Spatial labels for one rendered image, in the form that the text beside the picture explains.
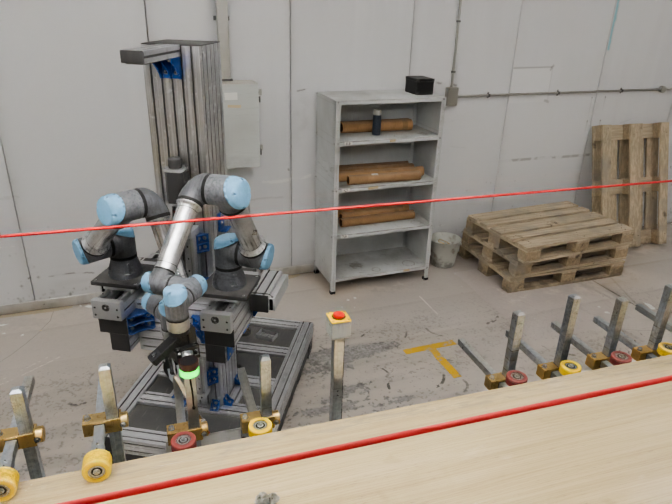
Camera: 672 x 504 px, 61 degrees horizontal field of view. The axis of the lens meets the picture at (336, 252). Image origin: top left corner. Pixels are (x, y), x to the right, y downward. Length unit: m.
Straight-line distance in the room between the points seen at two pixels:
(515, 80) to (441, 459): 4.06
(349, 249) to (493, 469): 3.40
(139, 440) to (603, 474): 2.06
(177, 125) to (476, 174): 3.45
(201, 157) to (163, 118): 0.22
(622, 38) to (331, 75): 2.85
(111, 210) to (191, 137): 0.54
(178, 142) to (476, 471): 1.76
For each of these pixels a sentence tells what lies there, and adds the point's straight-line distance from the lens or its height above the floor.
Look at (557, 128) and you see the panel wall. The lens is 5.88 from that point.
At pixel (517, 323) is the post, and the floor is 1.09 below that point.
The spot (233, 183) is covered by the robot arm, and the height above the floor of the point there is 1.60.
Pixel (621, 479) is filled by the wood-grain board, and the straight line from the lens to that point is 2.07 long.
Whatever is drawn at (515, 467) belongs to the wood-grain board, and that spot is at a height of 0.90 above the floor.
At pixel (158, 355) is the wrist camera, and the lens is 1.99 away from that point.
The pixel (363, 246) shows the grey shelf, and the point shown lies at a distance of 5.11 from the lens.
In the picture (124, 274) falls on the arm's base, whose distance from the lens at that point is 2.71.
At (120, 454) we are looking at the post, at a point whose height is 0.82.
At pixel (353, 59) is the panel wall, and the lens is 4.66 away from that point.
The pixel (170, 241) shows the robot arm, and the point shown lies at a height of 1.42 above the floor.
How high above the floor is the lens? 2.22
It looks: 24 degrees down
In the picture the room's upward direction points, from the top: 2 degrees clockwise
